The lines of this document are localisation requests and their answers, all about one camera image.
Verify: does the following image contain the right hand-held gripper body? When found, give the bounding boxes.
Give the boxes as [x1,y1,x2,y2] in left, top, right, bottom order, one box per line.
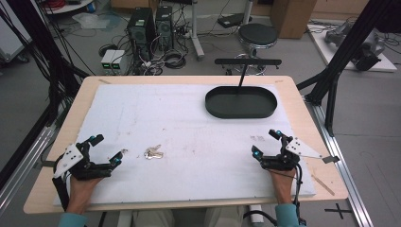
[259,135,341,173]

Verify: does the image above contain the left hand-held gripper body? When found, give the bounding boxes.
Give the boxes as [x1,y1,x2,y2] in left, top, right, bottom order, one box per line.
[40,140,114,182]

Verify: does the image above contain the bunch of silver keys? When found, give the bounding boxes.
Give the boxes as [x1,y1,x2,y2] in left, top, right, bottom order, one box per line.
[143,144,165,161]

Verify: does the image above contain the black oval tray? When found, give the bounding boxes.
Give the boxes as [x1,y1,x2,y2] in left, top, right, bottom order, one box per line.
[204,85,279,120]

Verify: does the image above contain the person's right hand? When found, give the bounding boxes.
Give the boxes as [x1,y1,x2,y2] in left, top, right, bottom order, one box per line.
[268,166,299,206]

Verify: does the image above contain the person's left hand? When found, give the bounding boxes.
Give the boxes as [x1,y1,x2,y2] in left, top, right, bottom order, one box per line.
[65,174,104,215]

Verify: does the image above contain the strip of beige tape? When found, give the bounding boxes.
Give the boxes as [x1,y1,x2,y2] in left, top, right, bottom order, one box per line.
[311,174,337,197]

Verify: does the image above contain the white cylinder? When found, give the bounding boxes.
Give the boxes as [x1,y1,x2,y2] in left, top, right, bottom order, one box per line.
[249,204,265,225]

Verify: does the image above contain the white foam board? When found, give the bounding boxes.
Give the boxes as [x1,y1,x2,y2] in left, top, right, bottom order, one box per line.
[52,82,317,207]

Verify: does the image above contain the black T-shaped stand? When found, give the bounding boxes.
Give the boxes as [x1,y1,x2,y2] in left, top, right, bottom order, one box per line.
[214,58,283,96]

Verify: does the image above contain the white power supply unit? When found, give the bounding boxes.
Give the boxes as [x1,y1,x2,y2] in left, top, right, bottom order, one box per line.
[100,48,117,72]
[111,49,127,73]

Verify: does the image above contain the person's legs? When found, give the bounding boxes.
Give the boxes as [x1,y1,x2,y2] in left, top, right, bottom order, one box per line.
[131,205,247,227]

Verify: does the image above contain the black round stool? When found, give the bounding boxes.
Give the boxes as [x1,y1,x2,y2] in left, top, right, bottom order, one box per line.
[234,23,279,77]

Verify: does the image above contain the large black computer tower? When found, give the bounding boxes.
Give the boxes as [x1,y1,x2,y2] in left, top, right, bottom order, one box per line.
[126,7,157,64]

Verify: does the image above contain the cardboard box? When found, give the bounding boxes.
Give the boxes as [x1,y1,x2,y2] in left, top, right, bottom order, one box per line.
[270,0,319,40]

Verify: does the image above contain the clear plastic bag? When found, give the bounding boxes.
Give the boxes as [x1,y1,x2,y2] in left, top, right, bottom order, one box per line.
[71,11,122,31]

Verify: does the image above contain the flat black device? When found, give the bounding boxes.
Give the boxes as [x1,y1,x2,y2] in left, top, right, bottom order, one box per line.
[217,12,253,29]

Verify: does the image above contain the grey robot device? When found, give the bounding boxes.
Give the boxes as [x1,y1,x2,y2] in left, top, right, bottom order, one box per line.
[323,20,387,72]

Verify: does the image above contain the white desk leg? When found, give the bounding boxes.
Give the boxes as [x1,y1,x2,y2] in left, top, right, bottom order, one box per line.
[188,0,206,61]

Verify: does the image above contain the small black computer tower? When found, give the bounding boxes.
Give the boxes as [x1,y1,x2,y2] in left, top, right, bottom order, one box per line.
[154,5,175,51]

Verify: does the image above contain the round white table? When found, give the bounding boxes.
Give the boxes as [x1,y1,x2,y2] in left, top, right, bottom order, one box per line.
[42,0,96,15]

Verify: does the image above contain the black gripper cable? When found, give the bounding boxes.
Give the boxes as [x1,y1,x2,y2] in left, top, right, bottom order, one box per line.
[291,163,308,226]

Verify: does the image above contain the black gripper strap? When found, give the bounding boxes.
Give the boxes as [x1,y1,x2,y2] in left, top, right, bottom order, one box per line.
[51,176,71,212]

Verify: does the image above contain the aluminium rail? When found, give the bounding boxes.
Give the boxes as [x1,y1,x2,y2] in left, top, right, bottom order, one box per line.
[304,94,375,227]
[0,124,60,216]

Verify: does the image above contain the black metal frame strut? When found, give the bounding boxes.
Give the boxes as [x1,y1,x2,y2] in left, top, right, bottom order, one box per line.
[0,0,91,127]
[296,0,395,137]

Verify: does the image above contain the coil of black cables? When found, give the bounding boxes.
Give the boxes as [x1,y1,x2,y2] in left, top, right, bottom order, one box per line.
[162,50,187,70]

